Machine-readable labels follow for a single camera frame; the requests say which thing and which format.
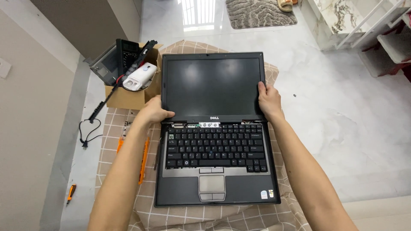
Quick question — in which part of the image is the black multimeter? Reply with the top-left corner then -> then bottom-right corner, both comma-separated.
116,38 -> 140,79

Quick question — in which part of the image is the thin black trim strip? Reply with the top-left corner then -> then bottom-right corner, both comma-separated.
153,137 -> 162,171

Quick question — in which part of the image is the beige checked cloth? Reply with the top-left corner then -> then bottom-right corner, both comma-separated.
94,40 -> 309,231

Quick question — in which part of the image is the black and grey laptop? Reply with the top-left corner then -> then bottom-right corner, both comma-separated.
154,52 -> 281,208

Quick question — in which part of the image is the white plastic device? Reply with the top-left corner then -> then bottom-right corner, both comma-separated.
122,62 -> 158,92

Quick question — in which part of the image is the grey patterned floor mat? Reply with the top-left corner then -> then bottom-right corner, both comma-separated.
225,0 -> 298,30

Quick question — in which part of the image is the orange utility knife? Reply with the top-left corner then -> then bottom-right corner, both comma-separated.
66,184 -> 77,206

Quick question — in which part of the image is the beige slipper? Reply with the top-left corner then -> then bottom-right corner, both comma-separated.
277,0 -> 293,13

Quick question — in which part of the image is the brown cardboard box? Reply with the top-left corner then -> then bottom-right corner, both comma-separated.
105,43 -> 164,110

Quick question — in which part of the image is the white shelf unit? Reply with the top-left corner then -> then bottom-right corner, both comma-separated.
307,0 -> 411,83

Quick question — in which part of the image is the person's right hand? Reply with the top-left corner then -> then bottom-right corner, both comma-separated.
258,81 -> 282,123

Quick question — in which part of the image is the orange screwdriver case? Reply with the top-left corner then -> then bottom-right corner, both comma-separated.
116,136 -> 150,185

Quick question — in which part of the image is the black cable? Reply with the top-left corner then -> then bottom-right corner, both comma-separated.
79,118 -> 104,149

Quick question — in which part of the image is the long black speaker bar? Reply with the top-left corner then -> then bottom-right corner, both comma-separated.
88,40 -> 158,124

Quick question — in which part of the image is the grey metal panel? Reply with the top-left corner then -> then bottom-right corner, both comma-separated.
89,44 -> 118,86

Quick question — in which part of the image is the person's left hand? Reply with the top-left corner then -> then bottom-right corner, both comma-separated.
136,95 -> 176,126

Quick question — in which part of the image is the brown cabinet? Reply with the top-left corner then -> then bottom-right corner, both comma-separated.
30,0 -> 143,61

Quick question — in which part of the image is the group of small screws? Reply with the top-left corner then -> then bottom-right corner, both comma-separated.
119,109 -> 135,138

